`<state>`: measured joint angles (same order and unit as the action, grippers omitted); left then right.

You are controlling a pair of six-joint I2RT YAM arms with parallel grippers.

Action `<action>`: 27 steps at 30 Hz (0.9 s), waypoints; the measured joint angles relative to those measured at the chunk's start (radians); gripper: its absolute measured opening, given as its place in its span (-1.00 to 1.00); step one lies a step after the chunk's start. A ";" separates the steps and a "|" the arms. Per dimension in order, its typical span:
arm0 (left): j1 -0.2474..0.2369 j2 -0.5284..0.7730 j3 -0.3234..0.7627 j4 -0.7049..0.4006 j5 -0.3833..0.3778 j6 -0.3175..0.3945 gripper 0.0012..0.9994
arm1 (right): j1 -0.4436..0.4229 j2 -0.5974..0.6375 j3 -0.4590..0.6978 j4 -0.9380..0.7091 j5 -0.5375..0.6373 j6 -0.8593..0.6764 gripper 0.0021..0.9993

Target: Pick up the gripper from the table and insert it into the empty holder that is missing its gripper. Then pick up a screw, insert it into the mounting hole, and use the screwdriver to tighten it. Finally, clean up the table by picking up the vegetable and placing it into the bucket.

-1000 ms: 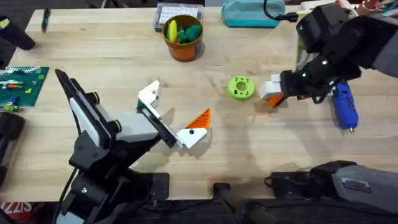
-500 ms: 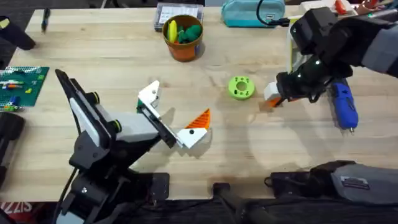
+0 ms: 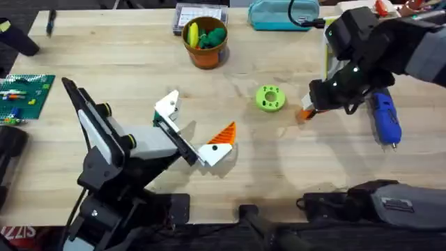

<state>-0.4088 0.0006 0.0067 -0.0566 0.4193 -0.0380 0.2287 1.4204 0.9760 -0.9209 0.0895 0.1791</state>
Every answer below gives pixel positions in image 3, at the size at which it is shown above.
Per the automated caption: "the green disc with holes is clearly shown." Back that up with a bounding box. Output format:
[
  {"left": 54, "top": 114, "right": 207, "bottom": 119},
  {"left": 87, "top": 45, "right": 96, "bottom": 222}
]
[{"left": 255, "top": 84, "right": 287, "bottom": 113}]

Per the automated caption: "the black pen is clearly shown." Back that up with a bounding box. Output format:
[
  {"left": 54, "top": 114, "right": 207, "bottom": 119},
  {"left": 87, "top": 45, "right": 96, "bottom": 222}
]
[{"left": 45, "top": 8, "right": 58, "bottom": 38}]

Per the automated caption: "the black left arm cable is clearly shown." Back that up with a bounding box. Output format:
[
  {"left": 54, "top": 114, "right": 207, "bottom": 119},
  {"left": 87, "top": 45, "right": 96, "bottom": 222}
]
[{"left": 57, "top": 187, "right": 88, "bottom": 251}]

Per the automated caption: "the green board with blocks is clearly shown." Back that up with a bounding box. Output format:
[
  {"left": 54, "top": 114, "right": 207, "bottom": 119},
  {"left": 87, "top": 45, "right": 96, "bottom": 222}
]
[{"left": 0, "top": 73, "right": 56, "bottom": 126}]

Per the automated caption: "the black camera cable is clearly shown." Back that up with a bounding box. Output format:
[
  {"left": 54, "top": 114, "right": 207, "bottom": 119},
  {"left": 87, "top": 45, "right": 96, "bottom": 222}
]
[{"left": 287, "top": 0, "right": 327, "bottom": 29}]

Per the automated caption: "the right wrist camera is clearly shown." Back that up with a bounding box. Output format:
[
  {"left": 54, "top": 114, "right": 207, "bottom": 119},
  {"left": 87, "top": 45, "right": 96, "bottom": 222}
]
[{"left": 326, "top": 6, "right": 380, "bottom": 61}]

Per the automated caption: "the clear plastic parts box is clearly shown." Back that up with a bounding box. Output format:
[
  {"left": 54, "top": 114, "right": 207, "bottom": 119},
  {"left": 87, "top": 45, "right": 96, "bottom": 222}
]
[{"left": 172, "top": 2, "right": 230, "bottom": 36}]

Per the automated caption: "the box with red parts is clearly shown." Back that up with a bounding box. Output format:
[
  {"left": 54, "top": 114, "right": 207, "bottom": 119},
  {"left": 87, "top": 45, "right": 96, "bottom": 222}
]
[{"left": 336, "top": 0, "right": 446, "bottom": 19}]

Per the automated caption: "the orange tub with toys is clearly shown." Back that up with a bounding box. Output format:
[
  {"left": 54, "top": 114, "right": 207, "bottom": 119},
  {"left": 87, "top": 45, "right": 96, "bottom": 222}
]
[{"left": 181, "top": 16, "right": 229, "bottom": 70}]

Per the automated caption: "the blue electric screwdriver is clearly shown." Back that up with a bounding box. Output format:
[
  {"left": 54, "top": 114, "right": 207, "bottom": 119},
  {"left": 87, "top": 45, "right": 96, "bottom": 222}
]
[{"left": 368, "top": 88, "right": 403, "bottom": 151}]

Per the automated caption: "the black clamp with yellow label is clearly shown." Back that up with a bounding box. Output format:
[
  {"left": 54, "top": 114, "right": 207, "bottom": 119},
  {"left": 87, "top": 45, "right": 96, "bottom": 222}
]
[{"left": 0, "top": 17, "right": 40, "bottom": 57}]

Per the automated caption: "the teal zip pouch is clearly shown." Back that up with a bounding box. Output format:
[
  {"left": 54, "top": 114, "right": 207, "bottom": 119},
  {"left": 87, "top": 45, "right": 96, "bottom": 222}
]
[{"left": 247, "top": 0, "right": 321, "bottom": 32}]

